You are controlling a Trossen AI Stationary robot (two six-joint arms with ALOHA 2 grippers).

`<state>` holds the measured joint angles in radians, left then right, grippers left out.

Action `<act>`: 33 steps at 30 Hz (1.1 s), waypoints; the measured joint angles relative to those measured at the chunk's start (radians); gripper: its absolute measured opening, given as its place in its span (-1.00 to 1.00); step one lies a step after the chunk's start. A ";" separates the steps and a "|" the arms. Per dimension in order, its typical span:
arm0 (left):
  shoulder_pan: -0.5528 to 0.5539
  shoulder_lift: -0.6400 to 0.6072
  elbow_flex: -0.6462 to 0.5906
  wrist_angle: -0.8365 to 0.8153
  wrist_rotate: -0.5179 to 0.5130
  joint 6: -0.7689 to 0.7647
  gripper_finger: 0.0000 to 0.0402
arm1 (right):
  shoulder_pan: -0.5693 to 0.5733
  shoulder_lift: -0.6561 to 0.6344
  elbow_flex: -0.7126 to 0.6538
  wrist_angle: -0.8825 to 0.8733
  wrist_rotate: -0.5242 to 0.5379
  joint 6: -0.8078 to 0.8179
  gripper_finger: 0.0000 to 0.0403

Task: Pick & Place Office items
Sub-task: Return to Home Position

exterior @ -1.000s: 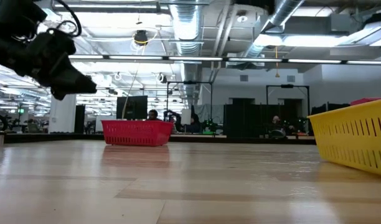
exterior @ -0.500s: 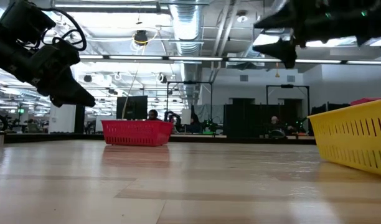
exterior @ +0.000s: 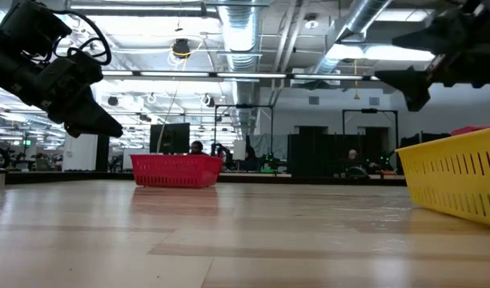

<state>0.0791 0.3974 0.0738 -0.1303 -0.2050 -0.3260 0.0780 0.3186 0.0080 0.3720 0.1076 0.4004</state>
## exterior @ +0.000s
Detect red slotted plastic basket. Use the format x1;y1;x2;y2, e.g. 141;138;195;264
130;154;224;190

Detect yellow slotted plastic basket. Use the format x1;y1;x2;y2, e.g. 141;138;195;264
395;126;490;230

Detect black monitor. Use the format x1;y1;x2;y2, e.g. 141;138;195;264
149;122;191;155

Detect tall black speaker box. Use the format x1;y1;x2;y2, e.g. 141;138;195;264
95;135;110;172

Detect white building pillar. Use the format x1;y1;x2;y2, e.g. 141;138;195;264
62;134;98;171

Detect red plastic container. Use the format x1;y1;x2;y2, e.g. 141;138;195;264
451;125;490;137

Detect black ceiling cable reel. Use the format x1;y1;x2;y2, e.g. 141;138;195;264
171;38;191;59

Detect black metal rig frame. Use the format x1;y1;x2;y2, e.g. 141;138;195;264
342;108;400;161
214;103;275;155

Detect person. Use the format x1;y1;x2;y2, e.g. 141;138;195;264
239;146;264;173
343;148;370;179
187;140;207;156

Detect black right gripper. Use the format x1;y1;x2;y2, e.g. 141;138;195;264
374;0;490;113

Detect long LED light bar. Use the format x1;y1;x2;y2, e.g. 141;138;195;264
102;68;381;83

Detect black metal table frame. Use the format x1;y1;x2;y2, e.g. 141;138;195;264
0;170;408;187

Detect black partition wall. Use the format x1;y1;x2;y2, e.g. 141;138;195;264
287;126;390;178

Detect silver ventilation duct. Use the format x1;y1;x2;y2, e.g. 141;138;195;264
217;0;264;137
308;0;392;77

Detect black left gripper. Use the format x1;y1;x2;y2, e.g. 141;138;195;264
38;50;124;140

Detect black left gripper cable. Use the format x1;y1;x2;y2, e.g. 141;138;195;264
52;10;112;67

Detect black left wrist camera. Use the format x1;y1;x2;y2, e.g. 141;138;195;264
0;0;73;46

